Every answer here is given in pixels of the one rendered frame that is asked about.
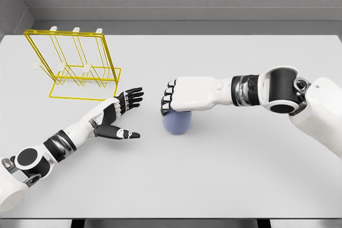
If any blue-grey cup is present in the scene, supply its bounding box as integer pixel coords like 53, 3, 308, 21
162, 110, 193, 135

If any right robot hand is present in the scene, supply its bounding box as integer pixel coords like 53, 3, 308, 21
160, 76, 216, 117

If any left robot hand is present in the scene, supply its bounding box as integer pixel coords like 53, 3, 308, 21
88, 87, 144, 140

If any yellow wire cup holder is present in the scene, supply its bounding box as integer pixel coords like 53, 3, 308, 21
23, 26, 122, 102

